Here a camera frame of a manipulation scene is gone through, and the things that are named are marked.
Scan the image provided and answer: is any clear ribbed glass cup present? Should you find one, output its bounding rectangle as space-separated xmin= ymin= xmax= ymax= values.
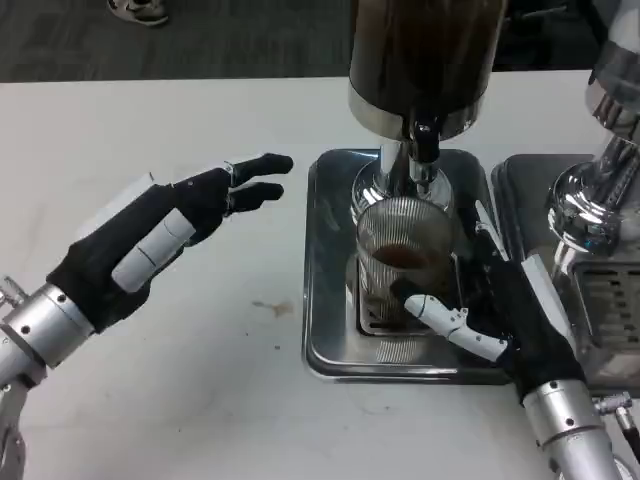
xmin=355 ymin=196 xmax=460 ymax=327

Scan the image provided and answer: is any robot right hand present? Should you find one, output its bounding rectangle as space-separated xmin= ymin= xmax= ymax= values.
xmin=392 ymin=199 xmax=587 ymax=407

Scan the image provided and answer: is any black cable with silver plug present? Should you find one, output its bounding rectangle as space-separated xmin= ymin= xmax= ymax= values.
xmin=593 ymin=392 xmax=640 ymax=451

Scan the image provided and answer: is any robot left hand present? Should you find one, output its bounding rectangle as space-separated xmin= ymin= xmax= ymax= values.
xmin=47 ymin=152 xmax=295 ymax=335

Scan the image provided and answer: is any person's foot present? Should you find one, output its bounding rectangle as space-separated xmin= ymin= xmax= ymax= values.
xmin=106 ymin=0 xmax=170 ymax=28

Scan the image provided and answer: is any dark tank drink dispenser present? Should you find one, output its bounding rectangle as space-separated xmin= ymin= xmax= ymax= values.
xmin=347 ymin=0 xmax=509 ymax=222

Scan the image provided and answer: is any clear tank drink dispenser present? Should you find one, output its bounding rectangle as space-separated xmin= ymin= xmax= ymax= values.
xmin=547 ymin=0 xmax=640 ymax=281

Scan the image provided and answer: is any steel drip tray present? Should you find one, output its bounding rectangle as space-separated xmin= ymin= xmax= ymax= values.
xmin=303 ymin=148 xmax=517 ymax=385
xmin=491 ymin=153 xmax=640 ymax=399

